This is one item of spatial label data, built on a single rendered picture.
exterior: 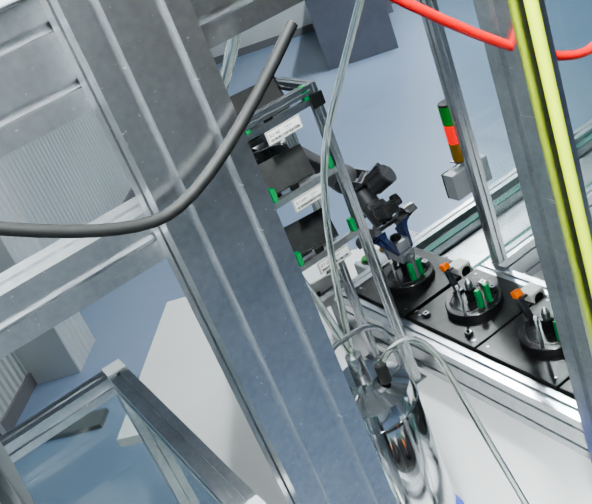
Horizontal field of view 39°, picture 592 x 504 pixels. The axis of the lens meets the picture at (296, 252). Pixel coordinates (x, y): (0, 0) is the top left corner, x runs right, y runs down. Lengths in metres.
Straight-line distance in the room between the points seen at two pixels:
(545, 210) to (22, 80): 0.55
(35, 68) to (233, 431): 1.66
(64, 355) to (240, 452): 2.63
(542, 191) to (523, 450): 1.03
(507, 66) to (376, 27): 6.93
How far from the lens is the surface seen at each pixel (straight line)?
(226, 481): 0.97
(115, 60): 0.63
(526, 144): 0.90
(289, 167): 1.82
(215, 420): 2.28
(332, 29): 7.79
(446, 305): 2.11
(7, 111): 0.65
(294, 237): 1.87
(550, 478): 1.80
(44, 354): 4.70
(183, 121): 0.65
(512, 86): 0.88
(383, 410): 1.18
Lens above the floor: 2.15
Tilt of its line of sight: 26 degrees down
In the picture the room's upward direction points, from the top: 22 degrees counter-clockwise
